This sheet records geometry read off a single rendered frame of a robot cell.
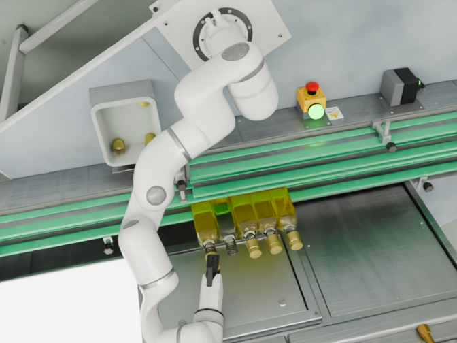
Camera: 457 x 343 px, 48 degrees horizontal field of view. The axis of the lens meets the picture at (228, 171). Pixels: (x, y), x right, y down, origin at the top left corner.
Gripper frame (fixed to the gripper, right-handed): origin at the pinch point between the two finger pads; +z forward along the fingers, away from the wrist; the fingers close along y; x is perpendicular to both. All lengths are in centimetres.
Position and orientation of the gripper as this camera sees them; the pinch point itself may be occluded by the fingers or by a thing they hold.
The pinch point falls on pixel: (213, 265)
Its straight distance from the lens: 138.9
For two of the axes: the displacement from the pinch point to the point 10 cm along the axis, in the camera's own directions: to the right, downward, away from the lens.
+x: -10.0, 0.0, 0.7
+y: -0.5, -7.1, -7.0
